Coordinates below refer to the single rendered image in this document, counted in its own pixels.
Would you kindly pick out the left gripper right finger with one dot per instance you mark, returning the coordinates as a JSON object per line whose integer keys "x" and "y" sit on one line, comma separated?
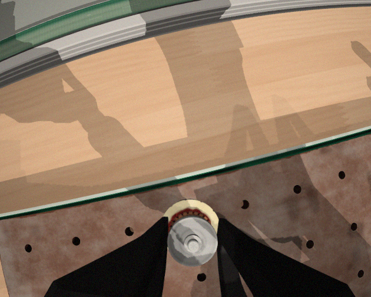
{"x": 267, "y": 272}

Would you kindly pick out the electric motor armature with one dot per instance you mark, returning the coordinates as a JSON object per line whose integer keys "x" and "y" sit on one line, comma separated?
{"x": 192, "y": 239}

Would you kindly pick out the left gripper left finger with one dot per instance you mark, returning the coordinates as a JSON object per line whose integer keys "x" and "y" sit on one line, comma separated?
{"x": 136, "y": 269}

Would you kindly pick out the brown perforated board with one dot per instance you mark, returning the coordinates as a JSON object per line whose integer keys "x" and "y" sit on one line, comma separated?
{"x": 322, "y": 196}

